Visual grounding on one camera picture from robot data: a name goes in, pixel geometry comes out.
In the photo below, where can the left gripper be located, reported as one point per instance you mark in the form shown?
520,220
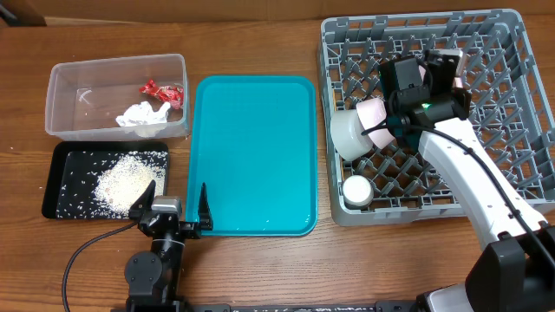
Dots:
204,212

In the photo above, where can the black tray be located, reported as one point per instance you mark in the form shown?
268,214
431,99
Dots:
74,174

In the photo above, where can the small pink bowl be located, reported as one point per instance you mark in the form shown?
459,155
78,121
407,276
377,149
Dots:
372,113

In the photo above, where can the grey dishwasher rack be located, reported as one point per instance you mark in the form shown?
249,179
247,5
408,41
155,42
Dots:
510,112

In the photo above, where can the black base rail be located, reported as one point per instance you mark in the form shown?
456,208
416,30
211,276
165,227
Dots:
380,306

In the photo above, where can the red snack wrapper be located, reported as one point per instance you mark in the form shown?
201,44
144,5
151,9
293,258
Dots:
174,95

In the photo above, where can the grey bowl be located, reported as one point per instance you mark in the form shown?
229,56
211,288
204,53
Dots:
346,133

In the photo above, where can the clear plastic bin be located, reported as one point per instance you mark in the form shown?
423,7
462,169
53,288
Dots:
84,98

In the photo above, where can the pile of rice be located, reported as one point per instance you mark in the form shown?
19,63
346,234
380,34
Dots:
122,185

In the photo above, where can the teal serving tray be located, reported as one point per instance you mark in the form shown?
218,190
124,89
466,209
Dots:
254,152

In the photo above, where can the white cup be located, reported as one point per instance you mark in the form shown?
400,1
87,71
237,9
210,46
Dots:
358,193

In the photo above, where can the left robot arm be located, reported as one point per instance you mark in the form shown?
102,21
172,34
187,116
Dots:
153,276

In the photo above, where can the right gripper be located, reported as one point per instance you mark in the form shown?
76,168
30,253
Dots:
398,136

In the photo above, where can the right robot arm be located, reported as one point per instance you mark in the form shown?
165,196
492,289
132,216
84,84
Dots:
515,270

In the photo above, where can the large white plate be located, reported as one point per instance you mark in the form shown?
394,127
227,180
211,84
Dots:
440,77

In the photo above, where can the white tissue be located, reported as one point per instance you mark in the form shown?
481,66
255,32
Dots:
142,120

